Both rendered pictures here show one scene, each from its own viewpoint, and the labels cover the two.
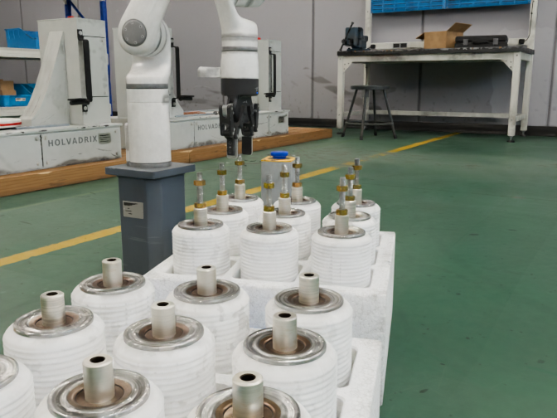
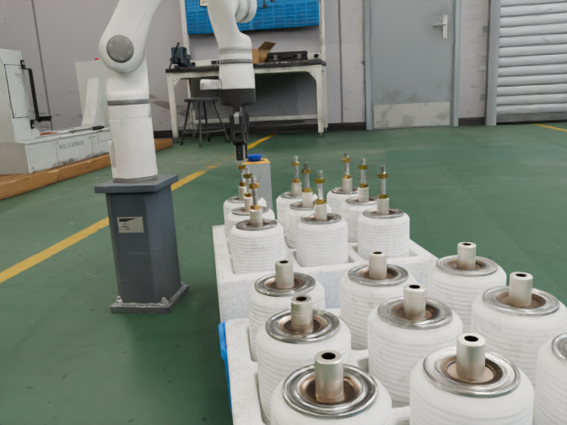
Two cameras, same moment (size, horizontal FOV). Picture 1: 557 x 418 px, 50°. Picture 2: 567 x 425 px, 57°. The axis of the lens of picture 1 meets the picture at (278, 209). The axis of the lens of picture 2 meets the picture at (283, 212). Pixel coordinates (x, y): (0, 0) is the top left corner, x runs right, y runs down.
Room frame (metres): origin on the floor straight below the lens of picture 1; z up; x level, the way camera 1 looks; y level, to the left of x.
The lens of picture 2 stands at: (0.11, 0.41, 0.48)
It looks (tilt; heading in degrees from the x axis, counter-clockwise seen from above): 13 degrees down; 339
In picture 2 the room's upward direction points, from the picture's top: 3 degrees counter-clockwise
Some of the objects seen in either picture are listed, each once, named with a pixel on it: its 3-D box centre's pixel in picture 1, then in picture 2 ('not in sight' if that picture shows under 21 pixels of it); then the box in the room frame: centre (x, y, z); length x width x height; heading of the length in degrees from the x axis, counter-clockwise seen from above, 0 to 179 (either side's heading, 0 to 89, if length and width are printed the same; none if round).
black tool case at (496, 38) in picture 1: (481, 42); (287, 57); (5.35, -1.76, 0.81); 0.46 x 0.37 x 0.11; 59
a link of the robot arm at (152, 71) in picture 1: (146, 54); (125, 70); (1.35, 0.29, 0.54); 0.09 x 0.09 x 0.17; 80
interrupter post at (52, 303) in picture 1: (53, 309); (301, 314); (0.56, 0.22, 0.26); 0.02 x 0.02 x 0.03
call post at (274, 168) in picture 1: (278, 226); (257, 221); (1.36, 0.00, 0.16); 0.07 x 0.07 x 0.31; 77
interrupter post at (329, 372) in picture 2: not in sight; (329, 374); (0.44, 0.25, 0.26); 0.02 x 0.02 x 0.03
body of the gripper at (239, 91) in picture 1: (239, 99); (238, 108); (1.21, 0.08, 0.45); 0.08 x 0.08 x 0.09
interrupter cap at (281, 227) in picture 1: (268, 228); (321, 219); (0.95, 0.02, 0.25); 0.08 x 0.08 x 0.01
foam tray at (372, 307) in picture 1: (284, 297); (310, 280); (1.06, -0.01, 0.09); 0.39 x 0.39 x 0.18; 77
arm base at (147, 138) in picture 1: (149, 127); (133, 142); (1.35, 0.29, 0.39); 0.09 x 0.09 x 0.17; 59
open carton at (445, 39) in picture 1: (443, 37); (254, 54); (5.62, -1.49, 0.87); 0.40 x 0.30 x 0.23; 45
